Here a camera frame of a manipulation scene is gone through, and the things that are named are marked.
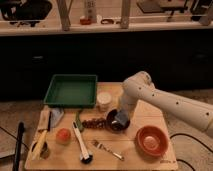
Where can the orange bowl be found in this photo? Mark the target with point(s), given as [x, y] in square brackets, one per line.
[151, 140]

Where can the blue sponge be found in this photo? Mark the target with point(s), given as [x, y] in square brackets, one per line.
[121, 117]

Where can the green plastic tray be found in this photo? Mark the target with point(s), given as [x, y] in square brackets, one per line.
[72, 91]

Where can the bunch of dark grapes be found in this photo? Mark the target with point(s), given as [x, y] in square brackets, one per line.
[95, 123]

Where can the black pole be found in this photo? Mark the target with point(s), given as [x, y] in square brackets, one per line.
[17, 155]

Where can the white cup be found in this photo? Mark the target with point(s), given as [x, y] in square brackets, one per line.
[104, 99]

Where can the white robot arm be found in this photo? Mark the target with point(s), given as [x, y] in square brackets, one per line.
[140, 87]

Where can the red object on floor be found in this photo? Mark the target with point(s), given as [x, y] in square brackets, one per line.
[85, 21]

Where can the red tomato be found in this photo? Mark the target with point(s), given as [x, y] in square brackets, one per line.
[63, 136]

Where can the black office chair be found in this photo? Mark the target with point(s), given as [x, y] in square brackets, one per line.
[30, 12]

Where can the silver fork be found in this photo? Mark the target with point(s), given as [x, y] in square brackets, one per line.
[99, 145]

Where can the purple bowl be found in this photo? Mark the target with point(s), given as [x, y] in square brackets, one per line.
[113, 125]

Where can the green pepper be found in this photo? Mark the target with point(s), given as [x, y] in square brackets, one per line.
[78, 121]

